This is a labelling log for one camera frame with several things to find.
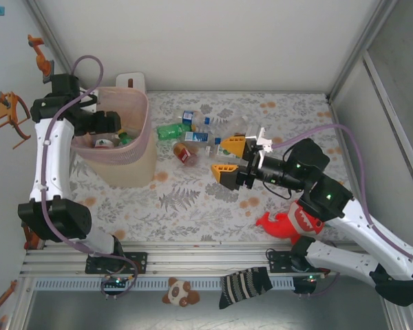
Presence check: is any clear unlabelled bottle white cap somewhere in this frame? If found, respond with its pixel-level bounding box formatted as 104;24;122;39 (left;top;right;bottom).
215;115;249;137

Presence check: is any lime picture label bottle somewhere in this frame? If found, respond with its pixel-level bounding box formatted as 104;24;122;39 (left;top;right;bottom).
204;144;244;162

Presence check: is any blue white label bottle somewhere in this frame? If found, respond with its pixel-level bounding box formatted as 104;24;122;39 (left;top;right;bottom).
182;131;222;144

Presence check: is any brown bottle red label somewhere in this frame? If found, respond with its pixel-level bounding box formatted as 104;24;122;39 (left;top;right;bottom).
173;142;200;168

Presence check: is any clear bottle blue label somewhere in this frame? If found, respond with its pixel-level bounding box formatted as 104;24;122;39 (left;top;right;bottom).
181;109;211;127

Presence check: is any pink mesh bin liner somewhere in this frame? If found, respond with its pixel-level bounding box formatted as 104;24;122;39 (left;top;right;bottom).
70;86;151;165

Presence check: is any cream ribbed waste bin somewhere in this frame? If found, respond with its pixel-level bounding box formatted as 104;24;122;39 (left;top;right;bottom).
85;137;158;189

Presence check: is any white tissue box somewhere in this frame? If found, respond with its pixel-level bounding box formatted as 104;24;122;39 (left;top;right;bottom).
115;71;148;94

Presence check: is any red shark plush toy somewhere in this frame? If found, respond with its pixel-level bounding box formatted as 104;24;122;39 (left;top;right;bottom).
255;201;326;245

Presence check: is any black striped sock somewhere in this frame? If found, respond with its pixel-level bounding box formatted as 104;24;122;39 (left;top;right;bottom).
219;266;273;310

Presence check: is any brown white panda plush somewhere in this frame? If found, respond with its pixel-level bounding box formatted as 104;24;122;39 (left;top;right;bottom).
162;277;200;307

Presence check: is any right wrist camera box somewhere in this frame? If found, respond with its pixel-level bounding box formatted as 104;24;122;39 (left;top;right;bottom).
246;126;275;154

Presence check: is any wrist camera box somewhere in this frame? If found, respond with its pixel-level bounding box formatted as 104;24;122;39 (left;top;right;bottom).
78;89;100;113
246;126;275;154

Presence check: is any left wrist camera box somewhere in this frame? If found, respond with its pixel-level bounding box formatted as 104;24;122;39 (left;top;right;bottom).
78;89;100;113

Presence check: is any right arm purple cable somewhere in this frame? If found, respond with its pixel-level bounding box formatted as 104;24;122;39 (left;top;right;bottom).
271;123;413;299

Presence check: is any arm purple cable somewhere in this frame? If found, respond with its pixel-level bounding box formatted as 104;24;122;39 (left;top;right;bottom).
271;123;413;299
40;54;139;300

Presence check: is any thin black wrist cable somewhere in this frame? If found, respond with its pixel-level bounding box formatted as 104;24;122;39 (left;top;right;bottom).
261;180;293;200

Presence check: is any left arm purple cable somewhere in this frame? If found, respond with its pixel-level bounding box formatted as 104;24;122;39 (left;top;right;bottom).
40;54;139;300

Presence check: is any orange claw machine wall sticker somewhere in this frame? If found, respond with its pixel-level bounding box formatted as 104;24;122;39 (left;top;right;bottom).
0;91;32;150

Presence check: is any aluminium frame post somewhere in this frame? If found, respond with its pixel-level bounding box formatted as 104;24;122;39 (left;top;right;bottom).
326;0;399;104
26;0;82;92

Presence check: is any aluminium mounting rail beam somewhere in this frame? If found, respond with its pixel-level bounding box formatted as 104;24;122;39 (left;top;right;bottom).
19;241;402;278

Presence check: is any white slotted cable duct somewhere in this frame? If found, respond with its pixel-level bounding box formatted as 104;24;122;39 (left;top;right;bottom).
32;276;297;292

